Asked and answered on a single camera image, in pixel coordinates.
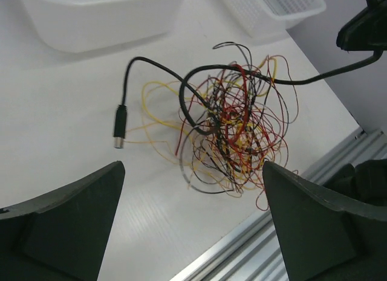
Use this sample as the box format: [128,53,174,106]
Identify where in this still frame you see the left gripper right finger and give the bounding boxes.
[263,162,386,280]

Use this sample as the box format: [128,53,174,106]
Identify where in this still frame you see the black USB cable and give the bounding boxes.
[113,50,385,149]

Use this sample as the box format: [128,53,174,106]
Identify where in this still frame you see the white centre plastic tub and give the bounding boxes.
[21,0,184,53]

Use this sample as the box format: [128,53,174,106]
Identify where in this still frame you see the thin coloured wires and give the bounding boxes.
[125,42,300,212]

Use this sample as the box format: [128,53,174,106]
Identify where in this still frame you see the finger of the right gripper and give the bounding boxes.
[336,0,386,51]

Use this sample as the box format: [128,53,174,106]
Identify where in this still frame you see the aluminium mounting rail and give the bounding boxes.
[175,131,386,280]

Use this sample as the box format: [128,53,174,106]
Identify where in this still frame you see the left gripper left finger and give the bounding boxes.
[1,161,125,280]

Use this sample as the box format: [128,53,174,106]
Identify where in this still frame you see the right white perforated basket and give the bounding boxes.
[222,0,327,38]

